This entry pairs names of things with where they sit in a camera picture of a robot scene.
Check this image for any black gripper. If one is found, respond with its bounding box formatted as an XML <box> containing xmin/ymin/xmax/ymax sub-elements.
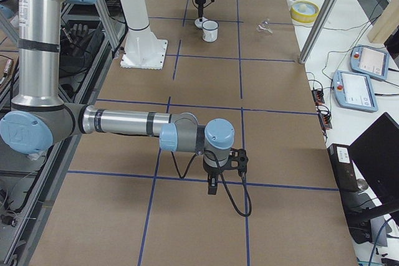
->
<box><xmin>204</xmin><ymin>163</ymin><xmax>221</xmax><ymax>195</ymax></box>
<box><xmin>195</xmin><ymin>0</ymin><xmax>206</xmax><ymax>24</ymax></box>

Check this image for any white ceramic lid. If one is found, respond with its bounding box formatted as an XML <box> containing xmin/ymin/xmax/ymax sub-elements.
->
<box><xmin>195</xmin><ymin>17</ymin><xmax>207</xmax><ymax>29</ymax></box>

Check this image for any clear glass funnel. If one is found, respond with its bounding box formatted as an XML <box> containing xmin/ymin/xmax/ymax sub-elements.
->
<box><xmin>256</xmin><ymin>21</ymin><xmax>273</xmax><ymax>35</ymax></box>

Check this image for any white enamel mug blue rim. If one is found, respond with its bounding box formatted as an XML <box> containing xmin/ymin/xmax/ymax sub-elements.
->
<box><xmin>202</xmin><ymin>20</ymin><xmax>219</xmax><ymax>42</ymax></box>

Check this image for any yellow rimmed bowl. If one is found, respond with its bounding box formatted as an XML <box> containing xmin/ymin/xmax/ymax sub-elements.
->
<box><xmin>290</xmin><ymin>1</ymin><xmax>319</xmax><ymax>24</ymax></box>

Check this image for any black desktop box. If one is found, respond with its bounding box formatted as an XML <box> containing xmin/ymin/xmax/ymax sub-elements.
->
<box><xmin>327</xmin><ymin>143</ymin><xmax>358</xmax><ymax>192</ymax></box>

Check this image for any black monitor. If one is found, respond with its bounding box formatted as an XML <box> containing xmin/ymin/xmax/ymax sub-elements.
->
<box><xmin>349</xmin><ymin>112</ymin><xmax>398</xmax><ymax>203</ymax></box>

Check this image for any near blue teach pendant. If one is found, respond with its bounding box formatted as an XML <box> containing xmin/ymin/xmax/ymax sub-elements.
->
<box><xmin>332</xmin><ymin>70</ymin><xmax>378</xmax><ymax>112</ymax></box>

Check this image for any blue teach pendant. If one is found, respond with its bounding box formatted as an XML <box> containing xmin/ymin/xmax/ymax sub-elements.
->
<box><xmin>332</xmin><ymin>70</ymin><xmax>378</xmax><ymax>112</ymax></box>
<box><xmin>350</xmin><ymin>45</ymin><xmax>389</xmax><ymax>81</ymax></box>

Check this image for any far blue teach pendant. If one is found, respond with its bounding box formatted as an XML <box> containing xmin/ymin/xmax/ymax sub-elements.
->
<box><xmin>350</xmin><ymin>45</ymin><xmax>389</xmax><ymax>81</ymax></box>

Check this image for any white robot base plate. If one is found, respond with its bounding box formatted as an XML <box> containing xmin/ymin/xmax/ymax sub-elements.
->
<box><xmin>120</xmin><ymin>38</ymin><xmax>168</xmax><ymax>70</ymax></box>

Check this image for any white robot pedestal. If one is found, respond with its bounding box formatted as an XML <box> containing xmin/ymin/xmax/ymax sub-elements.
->
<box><xmin>121</xmin><ymin>0</ymin><xmax>153</xmax><ymax>42</ymax></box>

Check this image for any aluminium frame post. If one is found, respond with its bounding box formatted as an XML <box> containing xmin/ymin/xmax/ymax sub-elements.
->
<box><xmin>299</xmin><ymin>0</ymin><xmax>337</xmax><ymax>64</ymax></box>

